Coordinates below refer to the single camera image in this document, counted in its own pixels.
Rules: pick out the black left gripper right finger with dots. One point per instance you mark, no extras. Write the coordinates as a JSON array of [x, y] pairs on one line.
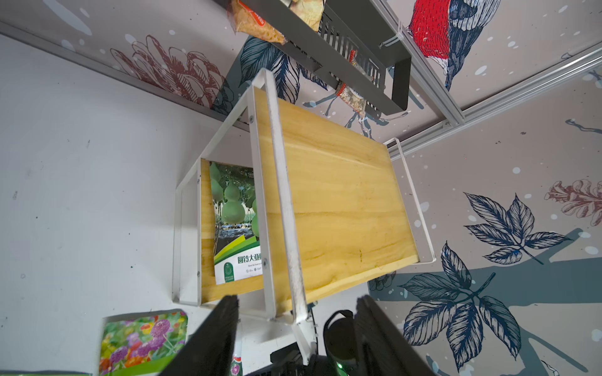
[[381, 348]]

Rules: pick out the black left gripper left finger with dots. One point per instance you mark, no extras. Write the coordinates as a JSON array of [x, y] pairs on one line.
[[210, 349]]

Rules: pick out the green flower seed bag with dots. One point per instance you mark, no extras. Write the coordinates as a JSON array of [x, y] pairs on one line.
[[141, 343]]

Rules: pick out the dark green seed bag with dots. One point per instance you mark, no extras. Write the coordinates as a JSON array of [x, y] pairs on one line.
[[237, 254]]

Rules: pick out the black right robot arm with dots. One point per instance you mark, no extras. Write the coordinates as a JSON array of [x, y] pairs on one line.
[[341, 355]]

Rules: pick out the wooden two-tier shelf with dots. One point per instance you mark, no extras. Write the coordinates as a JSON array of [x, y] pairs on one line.
[[330, 209]]

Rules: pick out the red Chuba cassava chips bag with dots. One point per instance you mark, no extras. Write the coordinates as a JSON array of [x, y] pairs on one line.
[[276, 21]]

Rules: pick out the snack bar packet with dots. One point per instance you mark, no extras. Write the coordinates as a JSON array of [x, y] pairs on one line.
[[349, 96]]

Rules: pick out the black wire basket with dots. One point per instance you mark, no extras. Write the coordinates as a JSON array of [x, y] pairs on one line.
[[323, 57]]

